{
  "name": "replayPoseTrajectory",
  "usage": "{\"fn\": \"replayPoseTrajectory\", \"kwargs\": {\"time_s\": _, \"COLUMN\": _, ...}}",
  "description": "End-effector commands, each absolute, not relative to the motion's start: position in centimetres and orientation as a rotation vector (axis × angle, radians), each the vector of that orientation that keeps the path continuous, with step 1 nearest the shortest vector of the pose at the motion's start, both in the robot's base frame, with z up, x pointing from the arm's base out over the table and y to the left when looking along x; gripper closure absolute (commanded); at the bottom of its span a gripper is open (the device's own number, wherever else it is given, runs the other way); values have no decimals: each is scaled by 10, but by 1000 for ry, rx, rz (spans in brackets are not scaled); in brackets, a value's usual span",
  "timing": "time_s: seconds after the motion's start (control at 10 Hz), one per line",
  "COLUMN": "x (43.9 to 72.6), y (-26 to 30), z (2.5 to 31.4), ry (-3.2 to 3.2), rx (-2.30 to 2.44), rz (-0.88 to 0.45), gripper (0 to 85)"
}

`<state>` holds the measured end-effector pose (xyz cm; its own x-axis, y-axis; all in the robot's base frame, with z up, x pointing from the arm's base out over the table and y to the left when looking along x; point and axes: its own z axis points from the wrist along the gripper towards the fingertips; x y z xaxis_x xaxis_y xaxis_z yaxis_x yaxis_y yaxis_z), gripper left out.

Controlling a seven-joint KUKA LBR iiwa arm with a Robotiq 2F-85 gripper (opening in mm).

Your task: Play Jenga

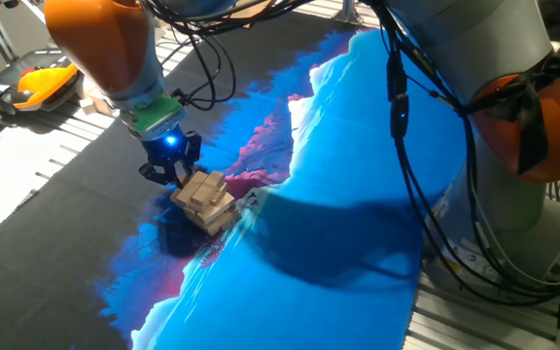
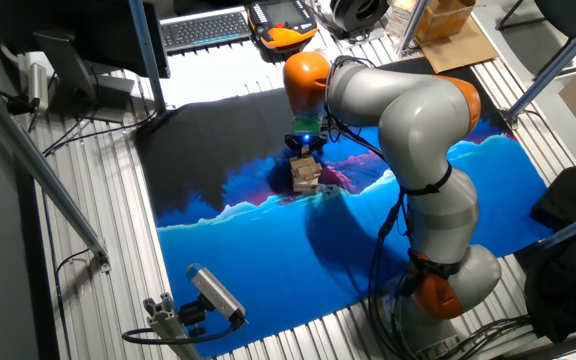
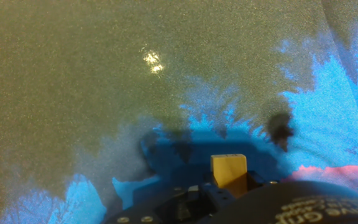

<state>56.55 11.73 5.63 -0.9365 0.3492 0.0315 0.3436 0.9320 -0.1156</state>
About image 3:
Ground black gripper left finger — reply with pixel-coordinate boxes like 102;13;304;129
103;172;236;224

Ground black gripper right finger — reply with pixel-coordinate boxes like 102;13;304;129
247;170;269;191

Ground wooden Jenga block numbered 14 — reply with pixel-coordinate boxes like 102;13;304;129
210;153;248;198

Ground blue black printed cloth mat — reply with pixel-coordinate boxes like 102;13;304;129
0;0;358;224

